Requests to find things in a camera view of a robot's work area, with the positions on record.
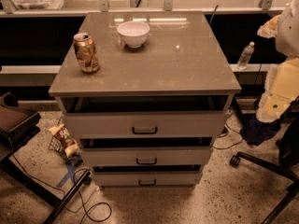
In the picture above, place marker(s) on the black stand left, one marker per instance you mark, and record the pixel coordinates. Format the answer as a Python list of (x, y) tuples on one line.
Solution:
[(17, 127)]

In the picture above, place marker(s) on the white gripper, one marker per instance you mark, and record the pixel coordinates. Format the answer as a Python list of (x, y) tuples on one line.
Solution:
[(288, 36)]

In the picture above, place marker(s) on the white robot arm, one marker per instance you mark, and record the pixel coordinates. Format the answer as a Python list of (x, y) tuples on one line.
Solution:
[(285, 29)]

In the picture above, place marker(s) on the clear plastic water bottle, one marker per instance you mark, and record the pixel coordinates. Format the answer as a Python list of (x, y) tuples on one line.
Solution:
[(245, 56)]

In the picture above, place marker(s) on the dark blue cloth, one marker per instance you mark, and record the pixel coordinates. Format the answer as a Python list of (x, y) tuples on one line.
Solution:
[(254, 132)]

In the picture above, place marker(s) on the grey drawer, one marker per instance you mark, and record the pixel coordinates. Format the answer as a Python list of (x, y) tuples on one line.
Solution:
[(145, 156), (147, 179), (145, 124)]

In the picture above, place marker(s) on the wire basket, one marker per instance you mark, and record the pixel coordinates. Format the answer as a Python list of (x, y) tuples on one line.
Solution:
[(56, 142)]

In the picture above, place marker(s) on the chip bag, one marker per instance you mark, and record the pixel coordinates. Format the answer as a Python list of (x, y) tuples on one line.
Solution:
[(69, 145)]

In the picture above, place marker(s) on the white bowl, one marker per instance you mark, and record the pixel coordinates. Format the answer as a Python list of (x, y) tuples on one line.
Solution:
[(133, 33)]

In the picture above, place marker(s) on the grey drawer cabinet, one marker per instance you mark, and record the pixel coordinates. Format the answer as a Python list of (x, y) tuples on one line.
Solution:
[(180, 68)]

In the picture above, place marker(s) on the gold soda can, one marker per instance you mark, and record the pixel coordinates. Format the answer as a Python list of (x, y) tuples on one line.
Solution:
[(85, 52)]

